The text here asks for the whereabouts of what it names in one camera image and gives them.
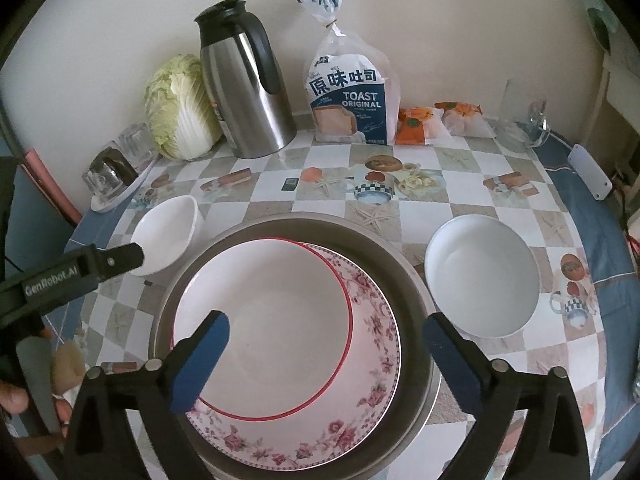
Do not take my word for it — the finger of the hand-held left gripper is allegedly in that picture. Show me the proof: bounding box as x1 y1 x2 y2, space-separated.
92 242 146 277

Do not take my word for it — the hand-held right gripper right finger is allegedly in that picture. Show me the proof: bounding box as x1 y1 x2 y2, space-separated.
421 312 591 480

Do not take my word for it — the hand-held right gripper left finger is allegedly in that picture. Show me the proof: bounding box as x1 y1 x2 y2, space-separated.
62 310 231 480

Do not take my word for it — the white squarish bowl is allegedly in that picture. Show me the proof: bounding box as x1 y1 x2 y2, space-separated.
130 195 203 277

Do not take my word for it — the pink floral plate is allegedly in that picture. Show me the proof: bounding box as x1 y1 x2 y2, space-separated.
172 242 402 469

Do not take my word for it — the round white bowl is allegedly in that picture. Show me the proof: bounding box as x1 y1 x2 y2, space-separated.
424 214 542 339

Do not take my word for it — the red-rimmed strawberry bowl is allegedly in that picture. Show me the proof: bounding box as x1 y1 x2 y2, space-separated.
171 236 353 420

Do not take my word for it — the stainless steel basin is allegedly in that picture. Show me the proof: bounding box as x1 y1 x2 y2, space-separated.
148 211 443 480

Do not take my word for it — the person's left hand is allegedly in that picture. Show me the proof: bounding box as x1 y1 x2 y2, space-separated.
0 379 30 416

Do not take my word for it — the white tray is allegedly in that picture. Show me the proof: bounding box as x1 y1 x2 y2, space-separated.
90 152 161 213

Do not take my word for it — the clear glass cup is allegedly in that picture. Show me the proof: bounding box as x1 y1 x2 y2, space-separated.
95 147 140 191
117 124 156 166
81 167 123 208

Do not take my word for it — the napa cabbage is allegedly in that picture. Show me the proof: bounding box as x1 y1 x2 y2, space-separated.
144 54 223 161

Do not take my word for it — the stainless steel thermos jug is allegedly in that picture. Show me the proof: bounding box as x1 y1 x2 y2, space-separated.
194 1 298 159

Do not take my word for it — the white power strip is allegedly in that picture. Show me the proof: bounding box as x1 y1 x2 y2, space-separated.
567 143 613 202

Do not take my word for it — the clear packet with orange snack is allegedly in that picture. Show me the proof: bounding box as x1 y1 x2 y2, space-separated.
434 101 496 138

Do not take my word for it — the clear glass mug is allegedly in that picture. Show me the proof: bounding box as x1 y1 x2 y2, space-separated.
502 78 552 148

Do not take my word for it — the bagged toast bread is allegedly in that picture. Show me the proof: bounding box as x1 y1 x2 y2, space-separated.
287 0 401 147

